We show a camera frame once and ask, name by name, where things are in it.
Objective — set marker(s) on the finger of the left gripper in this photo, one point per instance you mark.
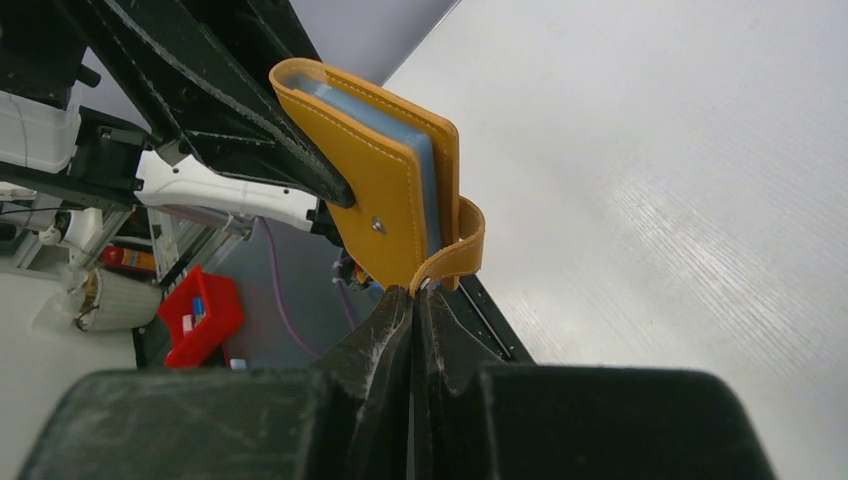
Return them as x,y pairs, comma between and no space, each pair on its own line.
198,72

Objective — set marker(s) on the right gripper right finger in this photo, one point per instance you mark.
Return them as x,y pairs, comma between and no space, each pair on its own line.
480,417

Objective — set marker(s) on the red plastic bin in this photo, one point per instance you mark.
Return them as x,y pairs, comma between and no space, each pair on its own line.
200,315

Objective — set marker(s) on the yellow leather card holder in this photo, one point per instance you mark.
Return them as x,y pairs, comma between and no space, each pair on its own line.
384,231

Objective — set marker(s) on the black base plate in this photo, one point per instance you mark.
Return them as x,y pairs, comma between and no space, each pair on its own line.
510,347

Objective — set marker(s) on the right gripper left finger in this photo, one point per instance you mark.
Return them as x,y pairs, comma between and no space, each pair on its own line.
343,417

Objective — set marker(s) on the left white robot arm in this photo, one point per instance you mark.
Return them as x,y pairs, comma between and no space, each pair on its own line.
186,181

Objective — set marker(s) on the white ribbed container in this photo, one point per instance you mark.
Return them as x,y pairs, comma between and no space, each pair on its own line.
115,302

